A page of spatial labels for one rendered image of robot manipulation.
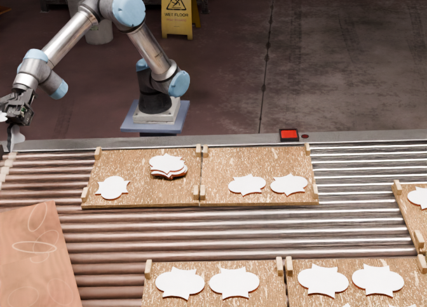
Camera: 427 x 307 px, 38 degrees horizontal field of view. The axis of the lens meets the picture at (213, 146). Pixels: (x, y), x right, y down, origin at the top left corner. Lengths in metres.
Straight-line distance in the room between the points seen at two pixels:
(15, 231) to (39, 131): 2.65
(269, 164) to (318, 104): 2.40
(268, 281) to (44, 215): 0.72
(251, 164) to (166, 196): 0.36
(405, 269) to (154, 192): 0.88
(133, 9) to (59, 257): 0.96
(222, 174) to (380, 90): 2.85
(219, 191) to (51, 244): 0.63
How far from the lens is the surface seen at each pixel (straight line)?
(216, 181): 2.22
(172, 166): 2.24
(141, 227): 2.08
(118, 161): 2.37
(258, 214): 2.10
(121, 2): 2.29
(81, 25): 2.39
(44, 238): 1.91
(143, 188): 2.21
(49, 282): 1.77
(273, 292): 1.81
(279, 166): 2.29
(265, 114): 4.52
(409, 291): 1.87
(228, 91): 4.84
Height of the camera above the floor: 2.23
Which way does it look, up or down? 33 degrees down
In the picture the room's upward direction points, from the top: 2 degrees counter-clockwise
